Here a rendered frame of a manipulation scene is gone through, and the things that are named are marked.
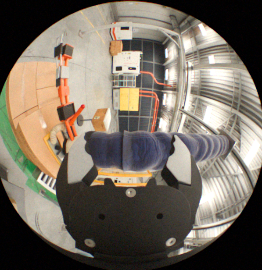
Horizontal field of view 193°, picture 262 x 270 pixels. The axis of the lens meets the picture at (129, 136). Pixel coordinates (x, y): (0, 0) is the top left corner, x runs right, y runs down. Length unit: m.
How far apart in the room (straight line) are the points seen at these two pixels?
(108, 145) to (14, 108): 1.06
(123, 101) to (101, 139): 7.28
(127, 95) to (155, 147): 7.29
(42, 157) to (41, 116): 0.31
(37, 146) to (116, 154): 0.61
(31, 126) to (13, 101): 0.52
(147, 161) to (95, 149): 0.24
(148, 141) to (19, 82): 1.32
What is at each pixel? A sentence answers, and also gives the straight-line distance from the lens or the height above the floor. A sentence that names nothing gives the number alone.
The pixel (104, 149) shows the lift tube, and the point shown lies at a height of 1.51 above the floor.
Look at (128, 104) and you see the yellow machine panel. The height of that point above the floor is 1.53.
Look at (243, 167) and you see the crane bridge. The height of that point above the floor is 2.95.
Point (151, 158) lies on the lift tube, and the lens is 0.36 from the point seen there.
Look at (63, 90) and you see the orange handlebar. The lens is 0.45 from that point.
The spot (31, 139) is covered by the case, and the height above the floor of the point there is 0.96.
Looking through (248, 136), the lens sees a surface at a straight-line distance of 4.60.
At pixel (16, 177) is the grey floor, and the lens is 1.74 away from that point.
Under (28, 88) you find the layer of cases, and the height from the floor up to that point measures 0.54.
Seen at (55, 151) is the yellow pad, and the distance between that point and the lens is 0.55.
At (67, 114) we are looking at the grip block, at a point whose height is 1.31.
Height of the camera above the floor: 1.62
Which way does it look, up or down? 1 degrees up
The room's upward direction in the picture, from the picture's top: 91 degrees clockwise
